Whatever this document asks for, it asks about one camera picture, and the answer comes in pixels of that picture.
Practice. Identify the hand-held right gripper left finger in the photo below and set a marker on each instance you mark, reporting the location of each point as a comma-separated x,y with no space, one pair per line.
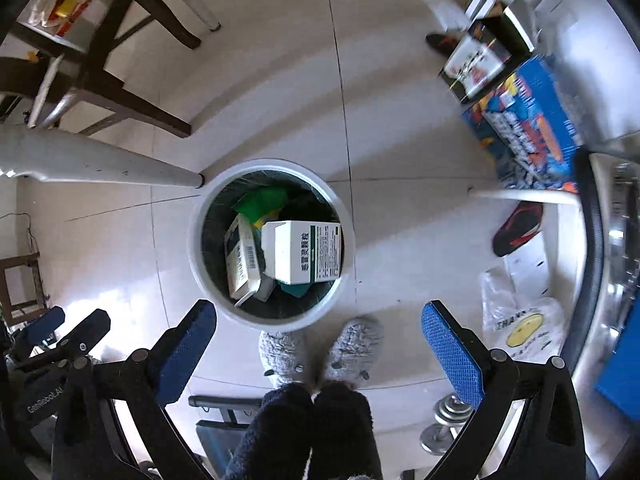
185,345

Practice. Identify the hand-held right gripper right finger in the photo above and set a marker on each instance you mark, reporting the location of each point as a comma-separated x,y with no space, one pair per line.
450,355

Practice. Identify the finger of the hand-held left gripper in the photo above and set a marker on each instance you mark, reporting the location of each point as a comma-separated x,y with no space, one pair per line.
42,325
85,332

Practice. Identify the white trash bin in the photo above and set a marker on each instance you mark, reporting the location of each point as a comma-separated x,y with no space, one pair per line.
272,245

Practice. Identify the white green medicine box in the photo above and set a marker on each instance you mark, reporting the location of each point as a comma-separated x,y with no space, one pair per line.
305,252

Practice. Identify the green blue plastic packet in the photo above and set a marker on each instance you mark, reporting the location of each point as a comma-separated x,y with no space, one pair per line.
262,205

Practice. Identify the small wooden stool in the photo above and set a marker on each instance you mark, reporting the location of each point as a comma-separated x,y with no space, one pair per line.
17,290

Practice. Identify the metal dumbbell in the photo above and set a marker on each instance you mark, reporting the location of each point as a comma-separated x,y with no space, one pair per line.
445,425

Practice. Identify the white smiley plastic bag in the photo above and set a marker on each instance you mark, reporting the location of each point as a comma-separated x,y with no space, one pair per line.
525,320

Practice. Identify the grey fuzzy slipper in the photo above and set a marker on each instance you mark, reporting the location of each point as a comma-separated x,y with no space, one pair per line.
357,347
282,355

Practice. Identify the black red slipper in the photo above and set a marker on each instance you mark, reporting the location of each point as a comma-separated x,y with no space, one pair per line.
517,230

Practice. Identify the person's legs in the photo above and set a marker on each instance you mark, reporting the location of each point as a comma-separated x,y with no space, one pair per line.
310,435

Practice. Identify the plain blue box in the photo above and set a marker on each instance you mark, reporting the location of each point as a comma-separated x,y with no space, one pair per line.
620,360

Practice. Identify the blue printed box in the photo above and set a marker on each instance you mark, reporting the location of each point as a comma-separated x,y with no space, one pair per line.
530,125

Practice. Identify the dark wooden chair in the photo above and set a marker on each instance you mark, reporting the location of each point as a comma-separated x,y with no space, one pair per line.
100,70

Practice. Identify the black picture box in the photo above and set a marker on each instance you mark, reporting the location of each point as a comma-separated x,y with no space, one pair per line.
482,62

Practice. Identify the yellow red snack packets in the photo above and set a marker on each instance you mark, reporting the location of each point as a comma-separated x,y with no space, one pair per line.
62,2

